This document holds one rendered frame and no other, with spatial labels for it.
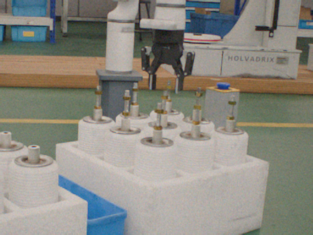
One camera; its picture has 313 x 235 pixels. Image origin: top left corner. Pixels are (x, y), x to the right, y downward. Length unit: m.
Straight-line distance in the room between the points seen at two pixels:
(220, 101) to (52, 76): 1.83
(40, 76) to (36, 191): 2.29
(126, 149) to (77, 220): 0.28
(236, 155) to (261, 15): 2.46
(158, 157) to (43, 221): 0.31
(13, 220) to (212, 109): 0.81
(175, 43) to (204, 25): 4.55
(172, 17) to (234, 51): 2.24
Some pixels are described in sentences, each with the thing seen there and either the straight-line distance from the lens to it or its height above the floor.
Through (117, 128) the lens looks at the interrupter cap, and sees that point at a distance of 1.36.
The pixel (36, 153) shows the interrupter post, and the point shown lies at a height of 0.27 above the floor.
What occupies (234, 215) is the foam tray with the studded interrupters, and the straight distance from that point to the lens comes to 1.41.
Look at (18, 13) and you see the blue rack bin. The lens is 6.04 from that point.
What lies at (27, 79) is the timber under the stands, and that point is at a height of 0.05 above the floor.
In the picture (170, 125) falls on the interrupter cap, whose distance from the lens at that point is 1.43.
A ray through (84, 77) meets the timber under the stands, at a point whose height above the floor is 0.06.
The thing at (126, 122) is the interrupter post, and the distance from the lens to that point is 1.34.
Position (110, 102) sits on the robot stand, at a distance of 1.90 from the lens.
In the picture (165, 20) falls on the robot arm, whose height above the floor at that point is 0.51.
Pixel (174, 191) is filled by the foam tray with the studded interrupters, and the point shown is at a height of 0.16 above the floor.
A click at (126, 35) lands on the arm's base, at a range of 1.90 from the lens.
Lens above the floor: 0.58
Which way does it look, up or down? 16 degrees down
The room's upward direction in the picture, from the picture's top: 3 degrees clockwise
